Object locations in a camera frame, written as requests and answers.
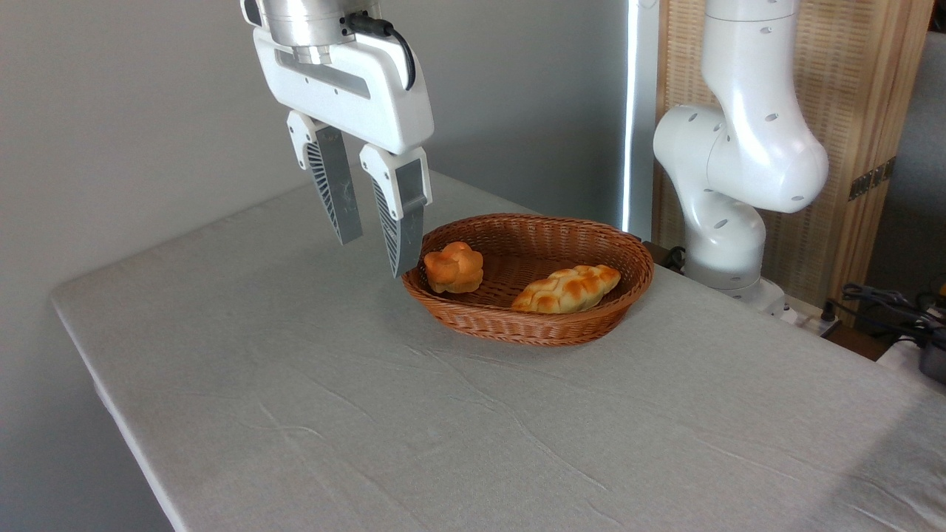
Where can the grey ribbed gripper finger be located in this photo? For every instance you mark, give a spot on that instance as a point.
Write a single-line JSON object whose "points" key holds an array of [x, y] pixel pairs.
{"points": [[403, 214], [338, 188]]}

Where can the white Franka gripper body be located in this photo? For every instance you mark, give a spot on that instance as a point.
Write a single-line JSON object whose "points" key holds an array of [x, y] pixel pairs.
{"points": [[377, 103]]}

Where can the long braided bread loaf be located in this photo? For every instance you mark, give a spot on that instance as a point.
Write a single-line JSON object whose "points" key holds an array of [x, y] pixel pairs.
{"points": [[565, 290]]}

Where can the small round knotted bread roll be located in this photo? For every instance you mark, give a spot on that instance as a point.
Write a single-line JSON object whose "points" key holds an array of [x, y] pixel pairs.
{"points": [[453, 267]]}

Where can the brown oval wicker basket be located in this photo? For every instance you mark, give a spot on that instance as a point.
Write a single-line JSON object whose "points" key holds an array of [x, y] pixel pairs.
{"points": [[547, 329]]}

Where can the black clamp behind basket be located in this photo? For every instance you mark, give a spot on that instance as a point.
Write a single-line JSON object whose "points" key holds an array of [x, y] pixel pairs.
{"points": [[669, 257]]}

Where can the grey tablecloth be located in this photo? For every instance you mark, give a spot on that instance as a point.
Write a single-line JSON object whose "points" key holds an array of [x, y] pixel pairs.
{"points": [[259, 355]]}

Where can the wooden woven folding screen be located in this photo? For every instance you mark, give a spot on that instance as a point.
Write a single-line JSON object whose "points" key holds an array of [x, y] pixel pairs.
{"points": [[839, 74]]}

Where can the black metal screen hinge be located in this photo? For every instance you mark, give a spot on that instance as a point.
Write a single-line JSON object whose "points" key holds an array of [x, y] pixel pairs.
{"points": [[872, 178]]}

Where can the silver vertical post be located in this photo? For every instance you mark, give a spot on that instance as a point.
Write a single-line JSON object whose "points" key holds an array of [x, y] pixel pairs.
{"points": [[637, 111]]}

